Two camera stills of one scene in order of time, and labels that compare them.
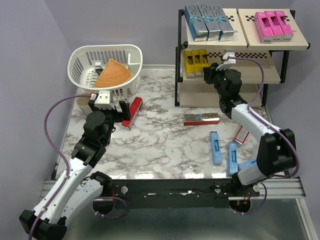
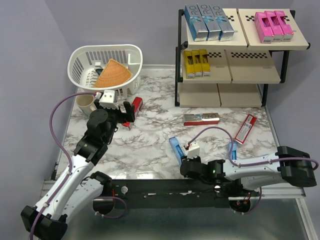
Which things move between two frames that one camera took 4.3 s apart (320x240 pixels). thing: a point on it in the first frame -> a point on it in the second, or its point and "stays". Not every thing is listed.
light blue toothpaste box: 216,153 -> 176,149
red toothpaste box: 134,110 stays
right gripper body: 217,76 -> 197,159
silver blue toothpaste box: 210,21 stays
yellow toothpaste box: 189,64 stays
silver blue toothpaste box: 226,30 stays
